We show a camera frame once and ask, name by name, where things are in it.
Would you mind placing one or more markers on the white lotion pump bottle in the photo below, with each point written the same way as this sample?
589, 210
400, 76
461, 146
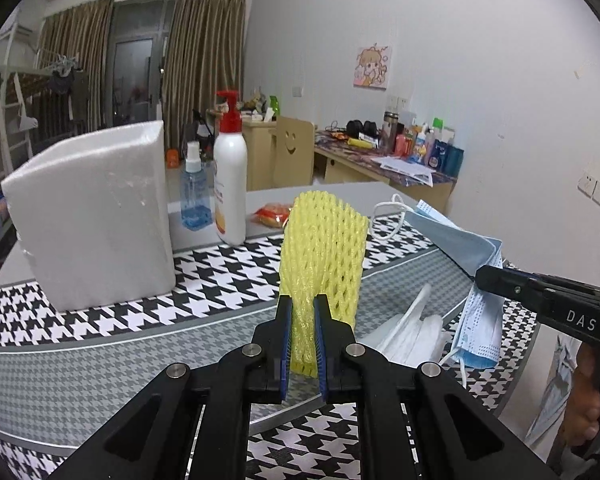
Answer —
230, 157

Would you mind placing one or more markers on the white foam box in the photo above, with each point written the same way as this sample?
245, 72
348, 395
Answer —
91, 213

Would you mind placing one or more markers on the glass balcony door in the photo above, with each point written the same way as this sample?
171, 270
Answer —
137, 44

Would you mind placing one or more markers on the brown curtain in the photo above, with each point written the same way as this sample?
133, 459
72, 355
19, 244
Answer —
75, 41
205, 54

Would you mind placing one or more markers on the green bottle on desk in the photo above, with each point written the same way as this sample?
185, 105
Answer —
274, 106

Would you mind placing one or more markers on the blue surgical mask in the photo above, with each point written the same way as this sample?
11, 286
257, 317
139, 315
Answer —
477, 340

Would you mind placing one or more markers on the red snack packet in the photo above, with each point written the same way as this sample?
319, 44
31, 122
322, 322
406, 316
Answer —
273, 215

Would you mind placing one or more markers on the right hand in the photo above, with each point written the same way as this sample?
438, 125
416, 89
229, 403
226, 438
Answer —
582, 411

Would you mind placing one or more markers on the houndstooth table mat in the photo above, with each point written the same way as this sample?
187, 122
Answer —
63, 375

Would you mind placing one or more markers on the yellow foam fruit net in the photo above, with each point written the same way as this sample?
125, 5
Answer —
322, 254

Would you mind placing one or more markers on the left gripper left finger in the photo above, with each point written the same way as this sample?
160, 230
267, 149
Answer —
256, 373

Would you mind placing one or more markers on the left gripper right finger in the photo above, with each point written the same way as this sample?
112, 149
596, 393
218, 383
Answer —
342, 372

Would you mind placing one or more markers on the right brown curtain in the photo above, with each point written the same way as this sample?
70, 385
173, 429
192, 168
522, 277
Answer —
205, 54

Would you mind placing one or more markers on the anime girl wall poster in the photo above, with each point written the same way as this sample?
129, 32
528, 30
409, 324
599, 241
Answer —
372, 67

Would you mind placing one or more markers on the orange stool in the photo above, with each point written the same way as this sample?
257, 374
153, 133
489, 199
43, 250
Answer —
173, 158

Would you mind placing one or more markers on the wooden smiley chair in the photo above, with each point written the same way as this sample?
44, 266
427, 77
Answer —
294, 153

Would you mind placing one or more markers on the white towel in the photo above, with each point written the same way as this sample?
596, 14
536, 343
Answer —
411, 338

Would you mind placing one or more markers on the left brown curtain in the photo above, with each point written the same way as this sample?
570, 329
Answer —
75, 41

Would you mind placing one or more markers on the light wooden desk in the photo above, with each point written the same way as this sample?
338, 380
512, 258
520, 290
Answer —
335, 161

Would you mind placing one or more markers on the metal bunk bed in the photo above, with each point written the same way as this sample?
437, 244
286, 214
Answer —
24, 73

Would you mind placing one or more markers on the blue spray bottle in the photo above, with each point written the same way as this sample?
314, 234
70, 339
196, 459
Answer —
195, 200

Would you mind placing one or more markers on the white printed paper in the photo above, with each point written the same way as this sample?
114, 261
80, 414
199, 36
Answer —
417, 172

